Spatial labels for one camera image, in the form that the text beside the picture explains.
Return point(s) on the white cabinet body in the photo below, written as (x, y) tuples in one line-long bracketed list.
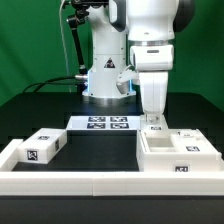
[(155, 153)]

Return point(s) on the white U-shaped fence frame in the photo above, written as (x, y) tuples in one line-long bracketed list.
[(102, 183)]

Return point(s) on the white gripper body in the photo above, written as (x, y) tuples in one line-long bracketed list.
[(152, 64)]

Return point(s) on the white cabinet top block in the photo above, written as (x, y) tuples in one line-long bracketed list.
[(41, 147)]

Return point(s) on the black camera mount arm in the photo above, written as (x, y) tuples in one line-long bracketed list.
[(78, 18)]

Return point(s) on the white base tag plate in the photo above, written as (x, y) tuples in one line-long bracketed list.
[(109, 123)]

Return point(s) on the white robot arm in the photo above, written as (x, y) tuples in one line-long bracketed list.
[(131, 44)]

